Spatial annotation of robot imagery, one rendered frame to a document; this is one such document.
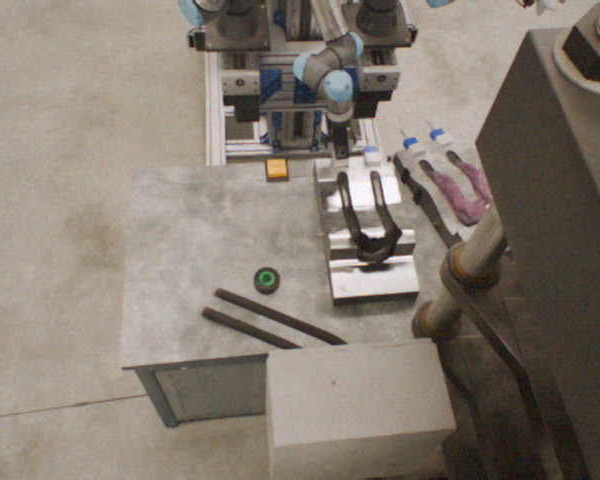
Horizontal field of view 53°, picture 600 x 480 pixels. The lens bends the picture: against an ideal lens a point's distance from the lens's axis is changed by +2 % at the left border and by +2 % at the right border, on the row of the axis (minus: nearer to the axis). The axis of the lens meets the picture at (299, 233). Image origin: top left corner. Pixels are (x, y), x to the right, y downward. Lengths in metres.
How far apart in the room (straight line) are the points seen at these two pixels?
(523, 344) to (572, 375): 0.35
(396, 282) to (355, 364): 0.80
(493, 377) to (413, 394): 0.29
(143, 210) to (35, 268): 1.04
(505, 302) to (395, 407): 0.26
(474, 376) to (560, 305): 0.60
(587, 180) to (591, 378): 0.20
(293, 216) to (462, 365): 0.89
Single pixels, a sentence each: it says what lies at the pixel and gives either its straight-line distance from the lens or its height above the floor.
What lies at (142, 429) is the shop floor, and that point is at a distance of 2.57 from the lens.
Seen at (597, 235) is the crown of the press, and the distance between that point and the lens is 0.65.
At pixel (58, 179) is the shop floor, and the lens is 3.22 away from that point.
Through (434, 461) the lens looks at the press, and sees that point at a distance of 1.76.
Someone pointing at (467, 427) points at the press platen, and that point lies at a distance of 1.53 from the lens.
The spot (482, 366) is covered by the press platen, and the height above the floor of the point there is 1.29.
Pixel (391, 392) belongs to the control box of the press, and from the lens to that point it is 1.05.
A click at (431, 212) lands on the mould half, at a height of 0.84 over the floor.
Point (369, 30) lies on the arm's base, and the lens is 2.22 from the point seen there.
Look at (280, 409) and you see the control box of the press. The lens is 1.02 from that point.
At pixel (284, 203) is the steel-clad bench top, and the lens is 2.01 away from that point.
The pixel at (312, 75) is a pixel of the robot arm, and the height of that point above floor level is 1.26.
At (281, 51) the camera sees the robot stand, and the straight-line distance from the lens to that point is 2.27.
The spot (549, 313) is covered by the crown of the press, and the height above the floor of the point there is 1.85.
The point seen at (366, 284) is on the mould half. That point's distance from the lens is 1.81.
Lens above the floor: 2.46
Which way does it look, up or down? 58 degrees down
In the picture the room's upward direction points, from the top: 5 degrees clockwise
